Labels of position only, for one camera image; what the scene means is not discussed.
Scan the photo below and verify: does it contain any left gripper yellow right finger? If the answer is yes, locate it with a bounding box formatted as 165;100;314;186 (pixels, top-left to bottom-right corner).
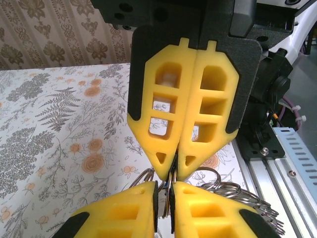
170;181;280;238

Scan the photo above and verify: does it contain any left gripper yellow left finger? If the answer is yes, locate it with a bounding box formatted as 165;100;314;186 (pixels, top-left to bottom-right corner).
52;180;159;238

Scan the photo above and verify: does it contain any silver keyring chain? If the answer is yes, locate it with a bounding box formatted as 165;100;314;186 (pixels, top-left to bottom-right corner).
135;153;285;235

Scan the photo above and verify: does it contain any grey metal shelf plate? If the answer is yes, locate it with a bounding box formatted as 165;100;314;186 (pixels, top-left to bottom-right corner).
289;49;317;129

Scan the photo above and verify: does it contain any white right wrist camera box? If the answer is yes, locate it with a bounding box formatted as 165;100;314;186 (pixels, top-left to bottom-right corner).
229;0;256;38

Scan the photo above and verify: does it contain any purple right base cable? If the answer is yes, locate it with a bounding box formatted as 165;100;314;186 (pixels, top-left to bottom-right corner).
278;95;308;131

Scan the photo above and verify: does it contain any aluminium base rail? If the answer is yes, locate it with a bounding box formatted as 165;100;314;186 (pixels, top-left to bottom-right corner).
237;141;317;238

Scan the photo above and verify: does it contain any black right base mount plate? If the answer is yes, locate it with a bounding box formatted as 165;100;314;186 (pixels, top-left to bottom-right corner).
241;123;287;159

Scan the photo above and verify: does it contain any slotted grey cable duct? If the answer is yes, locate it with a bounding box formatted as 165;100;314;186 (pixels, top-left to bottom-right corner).
272;126;317;214

